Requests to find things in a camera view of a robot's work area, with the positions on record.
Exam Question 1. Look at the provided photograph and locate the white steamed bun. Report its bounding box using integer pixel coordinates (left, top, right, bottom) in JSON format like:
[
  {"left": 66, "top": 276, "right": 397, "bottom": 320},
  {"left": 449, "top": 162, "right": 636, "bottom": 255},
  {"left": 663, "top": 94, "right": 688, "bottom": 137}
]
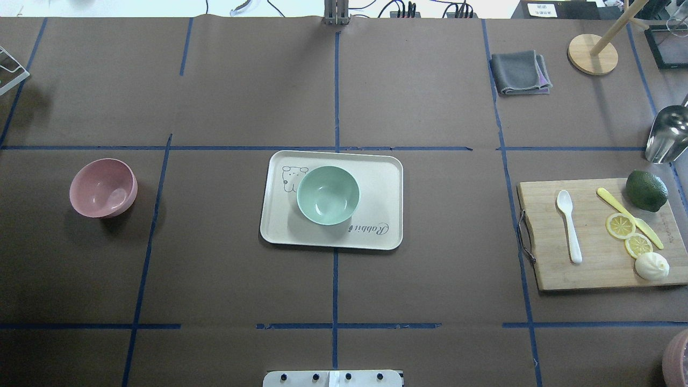
[{"left": 635, "top": 252, "right": 670, "bottom": 280}]

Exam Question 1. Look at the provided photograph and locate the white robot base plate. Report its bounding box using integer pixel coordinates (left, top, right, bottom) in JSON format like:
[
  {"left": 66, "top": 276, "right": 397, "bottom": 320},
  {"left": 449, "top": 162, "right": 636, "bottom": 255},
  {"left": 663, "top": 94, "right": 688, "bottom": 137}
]
[{"left": 262, "top": 369, "right": 405, "bottom": 386}]

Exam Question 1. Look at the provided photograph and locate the metal scoop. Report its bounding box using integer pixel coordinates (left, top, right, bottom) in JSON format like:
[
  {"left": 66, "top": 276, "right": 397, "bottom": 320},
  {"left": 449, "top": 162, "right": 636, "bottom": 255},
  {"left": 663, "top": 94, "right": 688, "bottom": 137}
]
[{"left": 644, "top": 97, "right": 687, "bottom": 164}]

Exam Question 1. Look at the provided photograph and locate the white wire rack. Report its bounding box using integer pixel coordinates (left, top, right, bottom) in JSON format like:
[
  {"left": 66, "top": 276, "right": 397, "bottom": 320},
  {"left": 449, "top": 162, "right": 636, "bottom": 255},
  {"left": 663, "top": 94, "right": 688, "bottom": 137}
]
[{"left": 0, "top": 47, "right": 30, "bottom": 95}]

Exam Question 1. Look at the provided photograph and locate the yellow plastic knife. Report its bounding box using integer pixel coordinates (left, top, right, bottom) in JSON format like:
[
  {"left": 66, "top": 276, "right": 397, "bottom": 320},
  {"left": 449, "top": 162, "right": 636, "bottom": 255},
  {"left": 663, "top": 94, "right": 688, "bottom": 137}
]
[{"left": 597, "top": 187, "right": 664, "bottom": 249}]

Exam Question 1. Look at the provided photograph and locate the lemon slice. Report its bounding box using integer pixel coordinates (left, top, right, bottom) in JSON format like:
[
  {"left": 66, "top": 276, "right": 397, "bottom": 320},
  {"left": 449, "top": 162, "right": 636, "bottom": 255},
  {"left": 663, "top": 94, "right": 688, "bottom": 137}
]
[
  {"left": 624, "top": 233, "right": 654, "bottom": 259},
  {"left": 605, "top": 213, "right": 636, "bottom": 240}
]

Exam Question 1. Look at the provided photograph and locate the lemon slice lower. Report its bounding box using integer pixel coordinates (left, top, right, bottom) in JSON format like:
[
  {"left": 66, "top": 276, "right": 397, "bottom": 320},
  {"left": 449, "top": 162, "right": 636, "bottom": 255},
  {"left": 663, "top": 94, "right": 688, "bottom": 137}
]
[{"left": 624, "top": 233, "right": 654, "bottom": 259}]

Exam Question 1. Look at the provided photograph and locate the black framed box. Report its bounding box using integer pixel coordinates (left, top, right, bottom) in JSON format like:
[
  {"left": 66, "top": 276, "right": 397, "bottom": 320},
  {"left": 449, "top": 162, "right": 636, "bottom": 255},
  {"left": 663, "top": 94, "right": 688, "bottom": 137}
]
[{"left": 644, "top": 25, "right": 687, "bottom": 69}]

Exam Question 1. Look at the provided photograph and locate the green avocado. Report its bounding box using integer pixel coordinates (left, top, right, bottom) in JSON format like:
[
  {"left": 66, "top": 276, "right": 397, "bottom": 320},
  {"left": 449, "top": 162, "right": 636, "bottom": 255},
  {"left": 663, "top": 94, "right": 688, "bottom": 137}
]
[{"left": 626, "top": 170, "right": 668, "bottom": 212}]

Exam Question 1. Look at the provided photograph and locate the pink bowl with ice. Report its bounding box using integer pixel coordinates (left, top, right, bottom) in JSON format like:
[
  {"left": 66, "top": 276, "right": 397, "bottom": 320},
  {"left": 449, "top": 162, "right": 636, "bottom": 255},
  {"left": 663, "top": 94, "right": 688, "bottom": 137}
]
[{"left": 662, "top": 329, "right": 687, "bottom": 386}]

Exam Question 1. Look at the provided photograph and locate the mint green bowl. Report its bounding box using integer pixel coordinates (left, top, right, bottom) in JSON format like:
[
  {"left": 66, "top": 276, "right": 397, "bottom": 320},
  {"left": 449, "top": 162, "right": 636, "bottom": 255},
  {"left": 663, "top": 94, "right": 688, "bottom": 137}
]
[{"left": 297, "top": 165, "right": 361, "bottom": 226}]

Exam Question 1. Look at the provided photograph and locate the lemon slice upper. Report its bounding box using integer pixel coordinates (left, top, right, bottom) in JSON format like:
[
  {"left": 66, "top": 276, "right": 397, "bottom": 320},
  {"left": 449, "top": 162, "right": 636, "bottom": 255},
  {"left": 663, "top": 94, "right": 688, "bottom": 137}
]
[{"left": 605, "top": 213, "right": 636, "bottom": 240}]

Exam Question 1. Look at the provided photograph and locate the wooden cutting board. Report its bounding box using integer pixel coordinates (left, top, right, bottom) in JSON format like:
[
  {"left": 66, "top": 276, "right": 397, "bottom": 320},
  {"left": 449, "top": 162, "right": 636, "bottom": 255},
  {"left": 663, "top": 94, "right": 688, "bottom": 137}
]
[{"left": 518, "top": 178, "right": 687, "bottom": 291}]

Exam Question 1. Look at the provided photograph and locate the metal board handle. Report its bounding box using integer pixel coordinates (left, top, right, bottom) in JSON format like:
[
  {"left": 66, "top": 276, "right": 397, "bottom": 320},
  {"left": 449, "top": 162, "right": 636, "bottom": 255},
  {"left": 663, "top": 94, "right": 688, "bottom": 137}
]
[{"left": 517, "top": 209, "right": 536, "bottom": 267}]

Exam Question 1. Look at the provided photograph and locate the metal post bracket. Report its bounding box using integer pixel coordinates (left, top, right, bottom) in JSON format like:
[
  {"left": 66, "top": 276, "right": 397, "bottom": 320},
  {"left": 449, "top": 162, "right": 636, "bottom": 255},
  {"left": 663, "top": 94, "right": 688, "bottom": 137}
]
[{"left": 324, "top": 0, "right": 350, "bottom": 25}]

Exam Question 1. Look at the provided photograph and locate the grey folded cloth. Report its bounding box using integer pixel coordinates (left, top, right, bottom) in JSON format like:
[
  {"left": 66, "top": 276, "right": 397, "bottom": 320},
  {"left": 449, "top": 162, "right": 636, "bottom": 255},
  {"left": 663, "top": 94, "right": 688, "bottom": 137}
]
[{"left": 490, "top": 51, "right": 553, "bottom": 95}]

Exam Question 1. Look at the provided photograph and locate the white plastic spoon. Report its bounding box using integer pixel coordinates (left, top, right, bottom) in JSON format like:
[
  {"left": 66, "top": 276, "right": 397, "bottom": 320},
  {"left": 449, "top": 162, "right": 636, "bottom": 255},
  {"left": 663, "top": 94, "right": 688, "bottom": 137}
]
[{"left": 556, "top": 190, "right": 583, "bottom": 264}]

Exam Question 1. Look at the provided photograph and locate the round wooden stand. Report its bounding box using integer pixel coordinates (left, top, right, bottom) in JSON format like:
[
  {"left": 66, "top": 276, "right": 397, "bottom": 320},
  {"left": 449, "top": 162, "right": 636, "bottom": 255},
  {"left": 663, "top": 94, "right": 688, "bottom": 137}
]
[{"left": 567, "top": 1, "right": 649, "bottom": 76}]

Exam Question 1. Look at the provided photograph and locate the cream rabbit tray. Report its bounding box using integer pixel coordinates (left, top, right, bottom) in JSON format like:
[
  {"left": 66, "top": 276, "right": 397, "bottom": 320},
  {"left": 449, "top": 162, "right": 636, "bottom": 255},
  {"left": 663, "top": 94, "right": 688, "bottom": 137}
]
[{"left": 260, "top": 150, "right": 403, "bottom": 250}]

